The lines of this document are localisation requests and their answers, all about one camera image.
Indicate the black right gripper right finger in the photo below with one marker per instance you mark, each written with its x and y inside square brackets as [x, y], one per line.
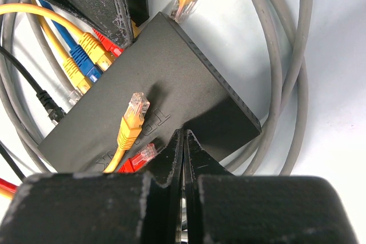
[224, 208]

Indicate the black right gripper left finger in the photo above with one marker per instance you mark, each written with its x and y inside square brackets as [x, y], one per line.
[141, 207]

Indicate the black network switch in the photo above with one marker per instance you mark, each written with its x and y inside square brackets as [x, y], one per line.
[184, 90]

